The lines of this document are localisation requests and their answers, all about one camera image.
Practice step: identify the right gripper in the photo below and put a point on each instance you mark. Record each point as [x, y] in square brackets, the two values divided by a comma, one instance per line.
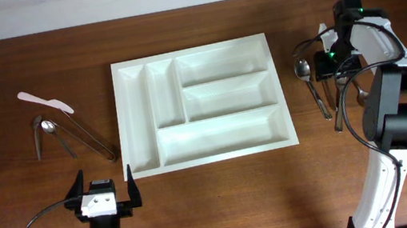
[323, 68]

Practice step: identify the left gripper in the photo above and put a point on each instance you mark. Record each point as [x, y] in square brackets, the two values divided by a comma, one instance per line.
[124, 207]

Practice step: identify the large steel fork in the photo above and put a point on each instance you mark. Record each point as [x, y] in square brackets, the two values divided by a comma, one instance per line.
[340, 82]

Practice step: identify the large steel spoon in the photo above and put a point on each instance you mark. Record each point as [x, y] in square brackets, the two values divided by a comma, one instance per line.
[303, 72]

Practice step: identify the steel spoon bowl down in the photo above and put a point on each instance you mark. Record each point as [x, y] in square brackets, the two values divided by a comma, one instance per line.
[362, 95]

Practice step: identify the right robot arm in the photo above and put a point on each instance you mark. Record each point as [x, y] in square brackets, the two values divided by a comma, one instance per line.
[362, 39]

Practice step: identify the metal tongs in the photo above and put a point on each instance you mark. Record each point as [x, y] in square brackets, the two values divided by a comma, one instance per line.
[82, 135]

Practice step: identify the small steel teaspoon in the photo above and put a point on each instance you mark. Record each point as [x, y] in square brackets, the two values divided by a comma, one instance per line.
[50, 128]

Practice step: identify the small dark steel spoon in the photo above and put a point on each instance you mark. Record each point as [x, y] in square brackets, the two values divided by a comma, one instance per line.
[37, 138]

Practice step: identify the white plastic knife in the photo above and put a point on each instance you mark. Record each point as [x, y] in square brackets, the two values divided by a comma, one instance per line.
[56, 104]

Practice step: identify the white plastic cutlery tray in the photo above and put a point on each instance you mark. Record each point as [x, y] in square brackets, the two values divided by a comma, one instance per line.
[200, 105]

